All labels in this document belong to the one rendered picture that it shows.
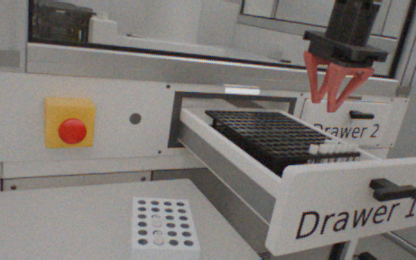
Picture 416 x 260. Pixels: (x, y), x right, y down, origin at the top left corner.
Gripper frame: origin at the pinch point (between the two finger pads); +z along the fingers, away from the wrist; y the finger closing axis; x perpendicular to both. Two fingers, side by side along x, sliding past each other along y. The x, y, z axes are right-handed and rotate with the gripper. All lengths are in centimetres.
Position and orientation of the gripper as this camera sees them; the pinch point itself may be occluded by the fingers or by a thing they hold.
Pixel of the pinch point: (324, 102)
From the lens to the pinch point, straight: 56.2
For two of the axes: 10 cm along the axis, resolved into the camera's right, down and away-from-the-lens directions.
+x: 8.8, -0.5, 4.6
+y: 4.3, 4.6, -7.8
